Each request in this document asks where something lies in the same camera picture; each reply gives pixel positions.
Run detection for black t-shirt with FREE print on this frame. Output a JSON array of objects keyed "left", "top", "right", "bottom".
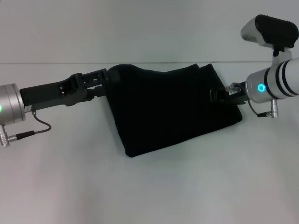
[{"left": 105, "top": 63, "right": 243, "bottom": 159}]

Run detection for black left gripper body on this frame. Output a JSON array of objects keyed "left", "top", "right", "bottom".
[{"left": 19, "top": 73, "right": 92, "bottom": 113}]

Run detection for grey network cable plug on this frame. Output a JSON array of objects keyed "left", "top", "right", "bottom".
[{"left": 224, "top": 82, "right": 246, "bottom": 95}]

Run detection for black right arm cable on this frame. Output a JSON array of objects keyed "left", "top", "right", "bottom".
[{"left": 247, "top": 98, "right": 260, "bottom": 117}]

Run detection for silver left cable plug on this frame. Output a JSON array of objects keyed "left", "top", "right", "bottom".
[{"left": 0, "top": 125, "right": 36, "bottom": 148}]

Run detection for white and black right wrist camera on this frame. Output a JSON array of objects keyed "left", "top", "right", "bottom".
[{"left": 240, "top": 14, "right": 299, "bottom": 65}]

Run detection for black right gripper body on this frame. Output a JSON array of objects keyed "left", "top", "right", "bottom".
[{"left": 224, "top": 80, "right": 249, "bottom": 105}]

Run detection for silver cable plug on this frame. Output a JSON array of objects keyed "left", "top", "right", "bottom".
[
  {"left": 0, "top": 125, "right": 36, "bottom": 148},
  {"left": 256, "top": 98, "right": 278, "bottom": 120}
]

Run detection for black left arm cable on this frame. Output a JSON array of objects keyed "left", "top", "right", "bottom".
[{"left": 31, "top": 111, "right": 52, "bottom": 139}]

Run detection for silver right cable plug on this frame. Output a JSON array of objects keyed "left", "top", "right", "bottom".
[{"left": 256, "top": 98, "right": 278, "bottom": 120}]

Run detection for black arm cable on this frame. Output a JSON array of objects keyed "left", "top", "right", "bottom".
[
  {"left": 31, "top": 111, "right": 52, "bottom": 139},
  {"left": 247, "top": 98, "right": 260, "bottom": 117}
]

